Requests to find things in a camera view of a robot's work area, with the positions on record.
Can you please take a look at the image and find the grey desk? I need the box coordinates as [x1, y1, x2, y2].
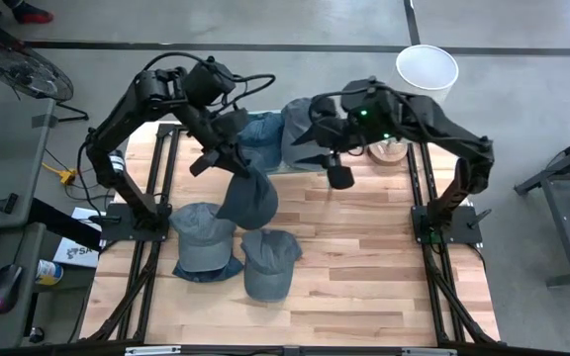
[0, 97, 57, 350]

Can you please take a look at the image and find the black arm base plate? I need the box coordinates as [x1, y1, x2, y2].
[411, 205, 493, 246]
[100, 202, 172, 242]

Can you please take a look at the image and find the white yellow drink can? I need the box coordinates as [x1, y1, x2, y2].
[36, 258, 65, 287]

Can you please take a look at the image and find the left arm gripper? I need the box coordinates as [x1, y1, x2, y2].
[214, 108, 262, 184]

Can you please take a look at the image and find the yellow extension cord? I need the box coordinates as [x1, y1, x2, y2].
[41, 161, 79, 187]

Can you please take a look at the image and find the black floor fan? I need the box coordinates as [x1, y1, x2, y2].
[0, 29, 91, 124]

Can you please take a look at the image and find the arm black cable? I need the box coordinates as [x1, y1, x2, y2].
[141, 50, 277, 108]
[309, 86, 469, 149]

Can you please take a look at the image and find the white shade table lamp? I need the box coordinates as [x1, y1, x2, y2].
[367, 44, 460, 167]

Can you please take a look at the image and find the silver metal bracket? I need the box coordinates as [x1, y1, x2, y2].
[124, 345, 183, 356]
[401, 347, 458, 356]

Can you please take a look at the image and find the green perforated metal shelf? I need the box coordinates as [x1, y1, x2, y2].
[233, 111, 338, 177]

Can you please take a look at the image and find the grey metal cart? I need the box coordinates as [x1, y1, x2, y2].
[514, 126, 570, 289]

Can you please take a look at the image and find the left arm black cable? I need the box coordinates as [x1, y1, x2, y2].
[141, 50, 277, 108]

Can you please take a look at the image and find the white printed box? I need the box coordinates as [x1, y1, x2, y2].
[51, 206, 107, 270]

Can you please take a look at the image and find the navy blue baseball cap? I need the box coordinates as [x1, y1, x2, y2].
[172, 254, 245, 284]

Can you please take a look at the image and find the black aluminium table frame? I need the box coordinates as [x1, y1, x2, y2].
[79, 121, 502, 347]

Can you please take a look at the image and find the black computer mouse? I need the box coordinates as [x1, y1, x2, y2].
[0, 263, 25, 315]

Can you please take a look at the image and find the dark charcoal baseball cap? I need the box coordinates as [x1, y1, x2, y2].
[215, 162, 280, 231]

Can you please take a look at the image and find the black angled support bar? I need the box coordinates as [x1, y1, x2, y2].
[27, 197, 106, 251]

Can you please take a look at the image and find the black wedge stand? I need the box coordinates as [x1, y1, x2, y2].
[0, 192, 20, 217]

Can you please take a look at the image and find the slate grey baseball cap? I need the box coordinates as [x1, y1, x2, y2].
[239, 228, 304, 304]

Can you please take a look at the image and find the person's red shoe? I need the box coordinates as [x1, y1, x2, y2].
[12, 0, 55, 25]

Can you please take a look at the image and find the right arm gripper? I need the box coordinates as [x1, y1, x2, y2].
[292, 93, 363, 167]

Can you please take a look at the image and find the light grey baseball cap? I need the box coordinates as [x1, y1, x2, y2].
[279, 97, 335, 173]
[168, 201, 239, 274]

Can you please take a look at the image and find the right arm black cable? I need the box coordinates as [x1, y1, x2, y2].
[309, 86, 469, 149]

